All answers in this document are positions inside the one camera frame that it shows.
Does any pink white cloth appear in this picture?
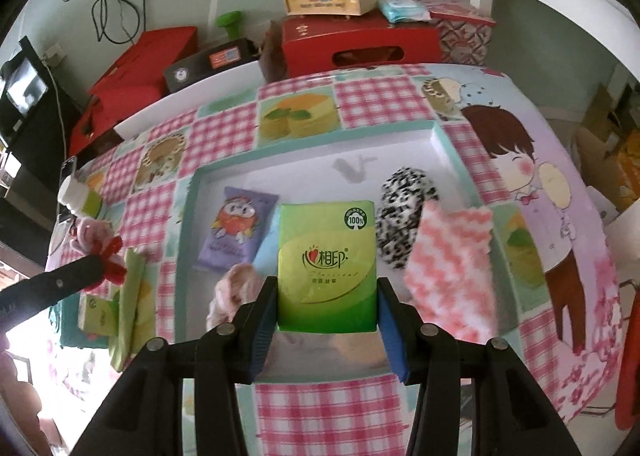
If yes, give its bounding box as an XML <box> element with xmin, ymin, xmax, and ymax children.
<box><xmin>206</xmin><ymin>263</ymin><xmax>265</xmax><ymax>332</ymax></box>

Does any pink white fuzzy sock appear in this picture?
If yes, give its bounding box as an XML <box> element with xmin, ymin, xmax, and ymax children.
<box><xmin>404</xmin><ymin>202</ymin><xmax>498</xmax><ymax>343</ymax></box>

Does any red pink hair tie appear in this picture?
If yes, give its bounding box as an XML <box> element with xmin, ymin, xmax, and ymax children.
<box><xmin>69</xmin><ymin>215</ymin><xmax>129</xmax><ymax>293</ymax></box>

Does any light green sock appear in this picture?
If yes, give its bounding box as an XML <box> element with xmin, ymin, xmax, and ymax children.
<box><xmin>108</xmin><ymin>249</ymin><xmax>146</xmax><ymax>372</ymax></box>

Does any green tissue pack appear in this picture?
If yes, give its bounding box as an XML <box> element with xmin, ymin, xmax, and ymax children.
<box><xmin>277</xmin><ymin>200</ymin><xmax>376</xmax><ymax>334</ymax></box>
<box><xmin>78</xmin><ymin>294</ymin><xmax>119</xmax><ymax>337</ymax></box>

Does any light blue face mask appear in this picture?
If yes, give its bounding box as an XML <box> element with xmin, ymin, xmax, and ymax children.
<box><xmin>253</xmin><ymin>221</ymin><xmax>280</xmax><ymax>277</ymax></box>

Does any teal tissue cube box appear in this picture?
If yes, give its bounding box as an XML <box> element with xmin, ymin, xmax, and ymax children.
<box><xmin>60</xmin><ymin>306</ymin><xmax>108</xmax><ymax>349</ymax></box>

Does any pink plaid patchwork tablecloth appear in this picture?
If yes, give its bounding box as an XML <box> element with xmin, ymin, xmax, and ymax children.
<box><xmin>44</xmin><ymin>62</ymin><xmax>626</xmax><ymax>456</ymax></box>

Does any white pill bottle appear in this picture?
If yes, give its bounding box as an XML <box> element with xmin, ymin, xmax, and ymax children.
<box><xmin>58</xmin><ymin>174</ymin><xmax>103</xmax><ymax>219</ymax></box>

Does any purple snack packet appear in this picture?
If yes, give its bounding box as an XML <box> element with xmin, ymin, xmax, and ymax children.
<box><xmin>194</xmin><ymin>186</ymin><xmax>279</xmax><ymax>270</ymax></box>

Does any white teal tray box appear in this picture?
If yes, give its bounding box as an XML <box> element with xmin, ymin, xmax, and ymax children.
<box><xmin>171</xmin><ymin>119</ymin><xmax>522</xmax><ymax>342</ymax></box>

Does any black white leopard scrunchie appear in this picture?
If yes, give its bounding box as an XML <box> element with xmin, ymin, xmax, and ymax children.
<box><xmin>375</xmin><ymin>167</ymin><xmax>439</xmax><ymax>270</ymax></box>

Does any black monitor screen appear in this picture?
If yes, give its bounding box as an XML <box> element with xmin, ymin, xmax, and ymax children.
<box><xmin>1</xmin><ymin>37</ymin><xmax>81</xmax><ymax>192</ymax></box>

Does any red chair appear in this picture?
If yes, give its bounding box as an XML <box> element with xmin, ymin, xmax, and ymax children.
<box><xmin>615</xmin><ymin>280</ymin><xmax>640</xmax><ymax>431</ymax></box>

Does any black box with gauge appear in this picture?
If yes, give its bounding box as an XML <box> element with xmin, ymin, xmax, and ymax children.
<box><xmin>163</xmin><ymin>38</ymin><xmax>259</xmax><ymax>93</ymax></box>

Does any red patterned gift box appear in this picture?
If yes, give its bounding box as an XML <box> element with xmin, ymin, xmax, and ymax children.
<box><xmin>413</xmin><ymin>0</ymin><xmax>496</xmax><ymax>66</ymax></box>

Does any green plastic dumbbell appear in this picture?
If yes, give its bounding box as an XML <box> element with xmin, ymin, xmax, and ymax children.
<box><xmin>216</xmin><ymin>11</ymin><xmax>243</xmax><ymax>40</ymax></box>

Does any blue wet wipes pack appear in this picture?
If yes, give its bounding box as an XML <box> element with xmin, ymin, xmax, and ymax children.
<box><xmin>378</xmin><ymin>0</ymin><xmax>431</xmax><ymax>24</ymax></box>

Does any red cardboard box with handle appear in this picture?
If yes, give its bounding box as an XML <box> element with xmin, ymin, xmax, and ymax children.
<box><xmin>258</xmin><ymin>11</ymin><xmax>442</xmax><ymax>82</ymax></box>

